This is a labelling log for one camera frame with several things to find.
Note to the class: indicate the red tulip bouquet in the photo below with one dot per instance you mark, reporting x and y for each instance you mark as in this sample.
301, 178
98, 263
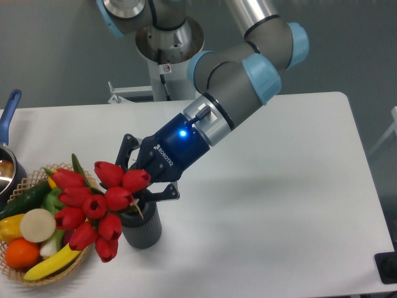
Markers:
94, 215

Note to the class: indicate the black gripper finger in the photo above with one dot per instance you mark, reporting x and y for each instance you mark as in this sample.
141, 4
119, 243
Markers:
128, 145
170, 193

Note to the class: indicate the black device at edge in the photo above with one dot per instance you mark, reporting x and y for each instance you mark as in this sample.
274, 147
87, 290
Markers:
386, 266

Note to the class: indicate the green cucumber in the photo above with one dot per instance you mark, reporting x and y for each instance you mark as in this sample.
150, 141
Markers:
30, 199

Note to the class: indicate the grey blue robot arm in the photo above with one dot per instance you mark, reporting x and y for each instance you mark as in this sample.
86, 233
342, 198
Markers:
228, 87

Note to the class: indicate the beige round radish slice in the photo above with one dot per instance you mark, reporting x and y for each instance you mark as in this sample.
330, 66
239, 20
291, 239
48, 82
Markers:
37, 225

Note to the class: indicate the yellow bell pepper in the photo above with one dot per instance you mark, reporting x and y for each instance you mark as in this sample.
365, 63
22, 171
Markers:
10, 228

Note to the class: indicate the white frame at right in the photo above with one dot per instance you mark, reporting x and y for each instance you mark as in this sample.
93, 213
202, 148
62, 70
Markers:
387, 137

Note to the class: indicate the orange fruit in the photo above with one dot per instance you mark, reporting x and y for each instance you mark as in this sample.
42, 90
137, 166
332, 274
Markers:
22, 254

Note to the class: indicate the dark red vegetable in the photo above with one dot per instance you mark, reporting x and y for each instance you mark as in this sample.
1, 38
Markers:
66, 237

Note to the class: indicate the woven wicker basket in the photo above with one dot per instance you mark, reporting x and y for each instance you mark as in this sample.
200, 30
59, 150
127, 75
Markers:
17, 275

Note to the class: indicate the yellow squash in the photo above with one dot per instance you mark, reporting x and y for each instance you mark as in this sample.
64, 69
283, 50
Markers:
49, 174

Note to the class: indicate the blue handled saucepan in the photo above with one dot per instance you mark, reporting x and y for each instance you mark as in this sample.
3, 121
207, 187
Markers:
12, 172

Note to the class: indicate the yellow banana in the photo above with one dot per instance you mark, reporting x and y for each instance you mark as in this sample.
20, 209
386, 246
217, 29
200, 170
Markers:
53, 264

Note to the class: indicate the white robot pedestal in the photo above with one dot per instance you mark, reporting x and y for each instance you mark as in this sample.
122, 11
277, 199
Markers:
167, 54

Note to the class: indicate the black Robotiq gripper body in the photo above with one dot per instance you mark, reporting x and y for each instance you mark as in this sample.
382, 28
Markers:
170, 151

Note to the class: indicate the dark grey ribbed vase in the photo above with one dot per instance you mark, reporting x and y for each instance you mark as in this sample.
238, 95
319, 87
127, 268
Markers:
142, 231

